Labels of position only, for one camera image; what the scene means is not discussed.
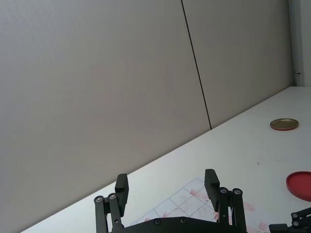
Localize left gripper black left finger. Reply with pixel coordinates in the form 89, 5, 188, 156
94, 173, 130, 233

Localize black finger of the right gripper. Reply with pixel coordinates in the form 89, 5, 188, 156
268, 207, 311, 233

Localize gold round tin lid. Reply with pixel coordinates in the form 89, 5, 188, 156
270, 118, 299, 132

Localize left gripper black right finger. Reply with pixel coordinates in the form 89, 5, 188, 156
205, 169, 247, 228

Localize white grid paper, red marks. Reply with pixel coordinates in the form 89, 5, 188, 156
131, 178, 271, 233

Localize pale grey post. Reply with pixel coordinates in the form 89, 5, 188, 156
289, 0, 305, 87

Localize red round lid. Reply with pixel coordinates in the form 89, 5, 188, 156
286, 171, 311, 202

